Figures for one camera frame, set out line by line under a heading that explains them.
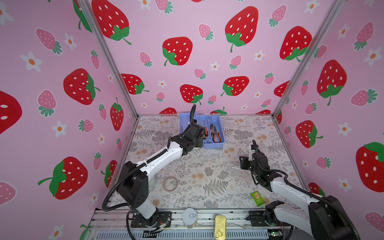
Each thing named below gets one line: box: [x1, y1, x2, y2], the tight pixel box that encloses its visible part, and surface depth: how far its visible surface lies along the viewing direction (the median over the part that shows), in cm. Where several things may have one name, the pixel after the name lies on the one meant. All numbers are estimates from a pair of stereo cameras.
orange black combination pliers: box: [212, 125, 222, 143], surface depth 109 cm
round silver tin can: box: [182, 208, 198, 229], surface depth 72 cm
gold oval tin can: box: [214, 215, 227, 240], surface depth 70 cm
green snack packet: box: [249, 190, 265, 207], surface depth 81 cm
